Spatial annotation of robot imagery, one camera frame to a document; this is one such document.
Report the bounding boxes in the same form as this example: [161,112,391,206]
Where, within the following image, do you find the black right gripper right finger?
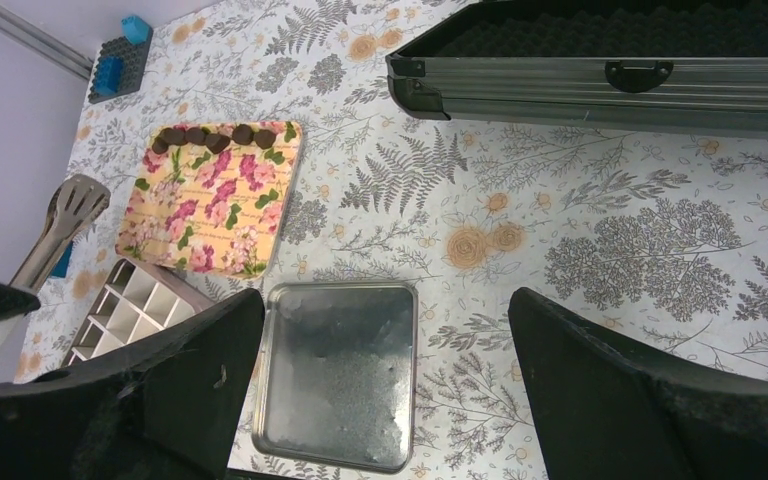
[508,288,768,479]

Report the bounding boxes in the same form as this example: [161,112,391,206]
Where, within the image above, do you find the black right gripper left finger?
[0,289,265,479]

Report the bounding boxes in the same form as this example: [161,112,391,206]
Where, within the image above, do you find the white handled metal tongs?
[0,174,111,353]

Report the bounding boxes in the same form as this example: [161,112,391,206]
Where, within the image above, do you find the pink divided chocolate box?
[61,259,214,367]

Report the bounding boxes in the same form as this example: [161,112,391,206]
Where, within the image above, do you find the dark chocolate piece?
[185,127,208,146]
[253,129,277,150]
[151,137,169,155]
[159,128,187,146]
[205,133,231,155]
[231,124,254,145]

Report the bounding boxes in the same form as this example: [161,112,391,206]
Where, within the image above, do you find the blue lego brick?
[121,15,153,45]
[49,242,74,279]
[93,56,124,96]

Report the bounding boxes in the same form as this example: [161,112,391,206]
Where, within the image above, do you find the silver metal tin lid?
[252,281,418,474]

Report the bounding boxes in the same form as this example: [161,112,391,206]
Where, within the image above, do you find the floral rectangular tray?
[115,121,303,279]

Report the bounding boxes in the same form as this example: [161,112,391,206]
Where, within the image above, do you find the black poker chip case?
[386,1,768,138]

